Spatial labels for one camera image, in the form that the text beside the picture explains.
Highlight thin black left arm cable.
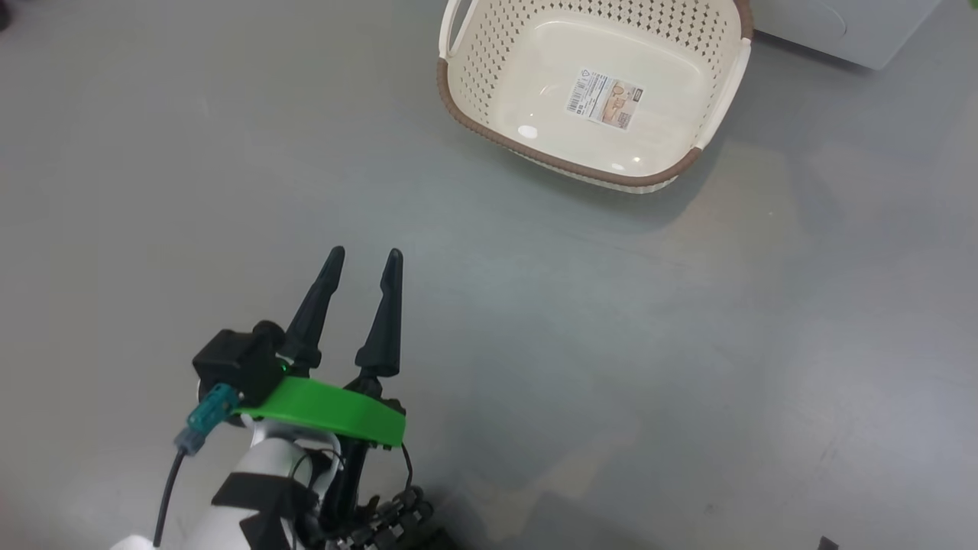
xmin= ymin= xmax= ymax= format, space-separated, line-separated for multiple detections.
xmin=294 ymin=442 xmax=416 ymax=529

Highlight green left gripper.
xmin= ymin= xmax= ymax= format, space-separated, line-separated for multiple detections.
xmin=232 ymin=245 xmax=408 ymax=448

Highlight white front-load washing machine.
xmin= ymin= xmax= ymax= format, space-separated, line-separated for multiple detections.
xmin=752 ymin=0 xmax=945 ymax=72

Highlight cream plastic laundry basket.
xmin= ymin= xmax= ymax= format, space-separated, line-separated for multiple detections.
xmin=436 ymin=0 xmax=756 ymax=195

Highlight barcode product label sticker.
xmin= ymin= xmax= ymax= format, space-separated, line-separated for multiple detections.
xmin=565 ymin=66 xmax=645 ymax=131

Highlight black left camera cable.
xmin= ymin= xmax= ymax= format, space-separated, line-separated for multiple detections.
xmin=152 ymin=449 xmax=189 ymax=548

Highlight teal left camera connector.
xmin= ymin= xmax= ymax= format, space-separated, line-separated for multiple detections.
xmin=173 ymin=383 xmax=242 ymax=457

